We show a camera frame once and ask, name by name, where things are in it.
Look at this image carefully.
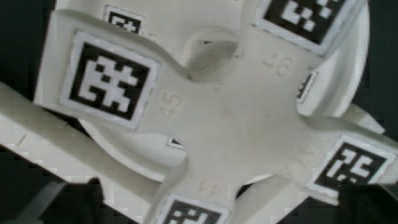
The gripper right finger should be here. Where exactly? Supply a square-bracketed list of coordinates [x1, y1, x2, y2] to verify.
[336, 183, 398, 224]

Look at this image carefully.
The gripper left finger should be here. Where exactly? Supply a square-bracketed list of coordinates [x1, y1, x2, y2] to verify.
[11, 177, 107, 224]

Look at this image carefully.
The white cross-shaped table base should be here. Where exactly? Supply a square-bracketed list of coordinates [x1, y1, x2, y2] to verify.
[34, 0, 398, 224]

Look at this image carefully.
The white round table top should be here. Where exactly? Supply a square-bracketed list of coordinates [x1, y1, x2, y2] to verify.
[55, 0, 370, 181]

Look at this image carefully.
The white cylindrical table leg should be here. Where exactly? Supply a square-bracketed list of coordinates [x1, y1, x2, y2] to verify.
[185, 27, 238, 82]

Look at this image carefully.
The white front fence bar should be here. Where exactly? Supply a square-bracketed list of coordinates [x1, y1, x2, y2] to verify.
[0, 83, 308, 224]

